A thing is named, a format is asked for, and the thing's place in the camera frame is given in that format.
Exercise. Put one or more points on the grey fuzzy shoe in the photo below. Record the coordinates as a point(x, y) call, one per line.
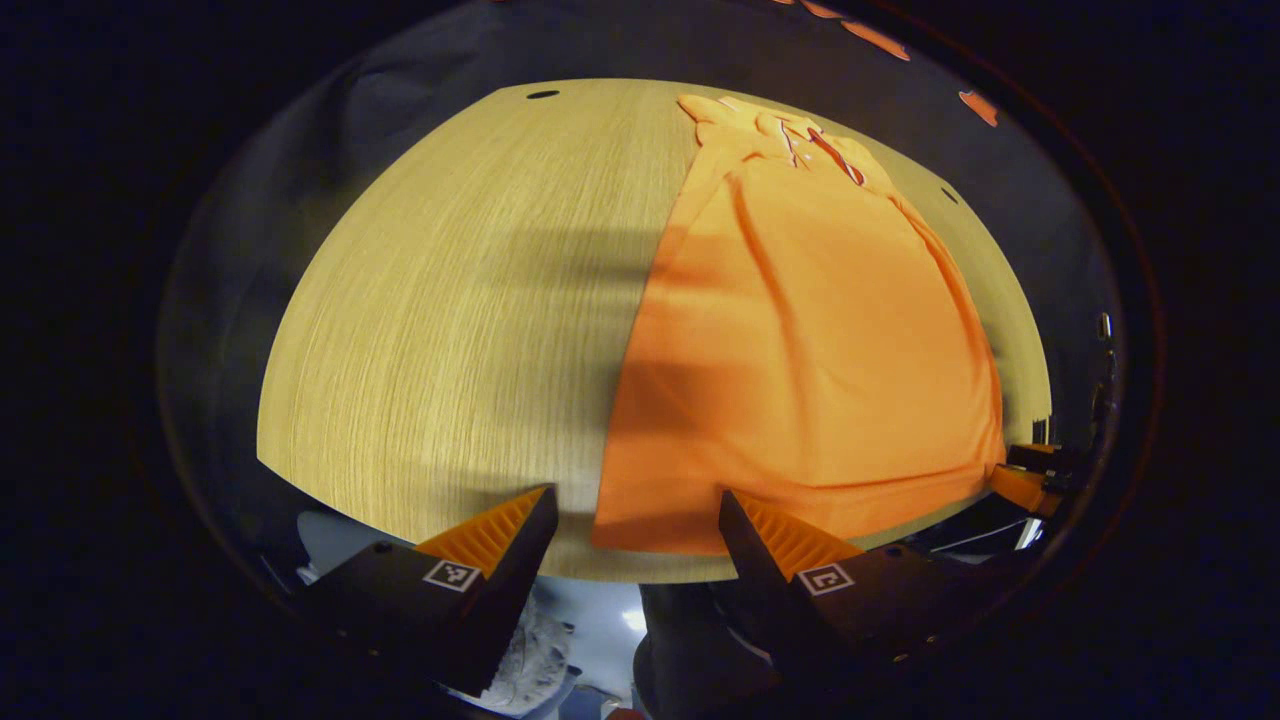
point(530, 660)

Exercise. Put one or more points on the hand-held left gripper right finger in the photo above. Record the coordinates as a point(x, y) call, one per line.
point(760, 570)

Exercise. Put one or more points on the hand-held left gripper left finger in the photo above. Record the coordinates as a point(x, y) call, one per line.
point(520, 580)

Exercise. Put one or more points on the orange T-shirt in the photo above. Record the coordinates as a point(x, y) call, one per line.
point(820, 350)

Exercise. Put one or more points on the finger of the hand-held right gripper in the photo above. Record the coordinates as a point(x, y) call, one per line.
point(1025, 490)

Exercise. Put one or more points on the person's dark trouser leg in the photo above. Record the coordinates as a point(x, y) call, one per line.
point(700, 650)

